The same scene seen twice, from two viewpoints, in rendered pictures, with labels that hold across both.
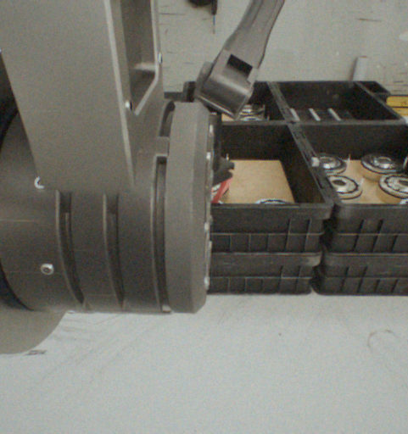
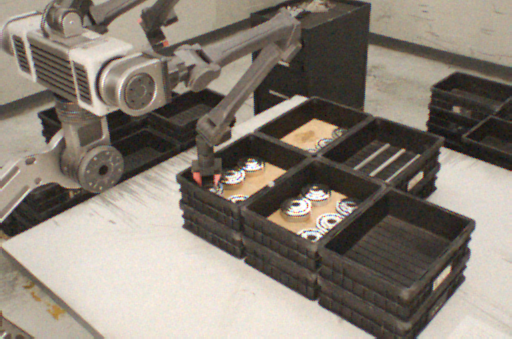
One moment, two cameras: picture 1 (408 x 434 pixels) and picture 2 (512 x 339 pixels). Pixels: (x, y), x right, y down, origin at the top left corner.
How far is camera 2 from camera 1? 1.67 m
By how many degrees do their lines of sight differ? 35
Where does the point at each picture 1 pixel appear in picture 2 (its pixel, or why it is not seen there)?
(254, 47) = (218, 117)
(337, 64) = not seen: outside the picture
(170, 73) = (492, 38)
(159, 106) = (93, 146)
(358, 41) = not seen: outside the picture
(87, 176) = (72, 155)
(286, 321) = (215, 264)
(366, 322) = (249, 285)
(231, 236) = (201, 203)
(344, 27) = not seen: outside the picture
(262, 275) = (218, 235)
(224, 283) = (203, 232)
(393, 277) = (276, 268)
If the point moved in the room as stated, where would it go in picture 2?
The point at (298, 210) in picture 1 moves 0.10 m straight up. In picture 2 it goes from (223, 201) to (221, 175)
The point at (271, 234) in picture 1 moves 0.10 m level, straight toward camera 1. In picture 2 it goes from (216, 210) to (190, 222)
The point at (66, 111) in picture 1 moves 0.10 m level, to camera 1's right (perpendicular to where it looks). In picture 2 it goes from (70, 145) to (92, 156)
